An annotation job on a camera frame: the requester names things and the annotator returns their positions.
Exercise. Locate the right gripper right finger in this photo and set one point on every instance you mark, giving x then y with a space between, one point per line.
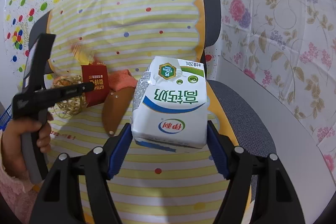
219 146

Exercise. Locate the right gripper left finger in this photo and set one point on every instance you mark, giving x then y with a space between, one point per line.
117 150

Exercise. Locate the woven bamboo basket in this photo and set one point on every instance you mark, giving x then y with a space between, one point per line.
73 106

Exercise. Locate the brown leather pouch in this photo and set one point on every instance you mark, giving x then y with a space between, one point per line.
115 107

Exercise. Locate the white milk carton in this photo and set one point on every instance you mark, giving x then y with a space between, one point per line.
170 106

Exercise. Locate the red paper packet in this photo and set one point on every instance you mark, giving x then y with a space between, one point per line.
96 74

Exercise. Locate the orange cloth rag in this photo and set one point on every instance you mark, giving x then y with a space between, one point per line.
121 79

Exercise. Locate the person left hand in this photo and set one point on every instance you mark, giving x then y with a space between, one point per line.
24 144

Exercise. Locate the blue plastic basket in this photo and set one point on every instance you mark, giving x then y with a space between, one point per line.
5 118

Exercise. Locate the floral pattern wall sheet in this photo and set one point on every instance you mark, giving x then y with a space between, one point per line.
288 48

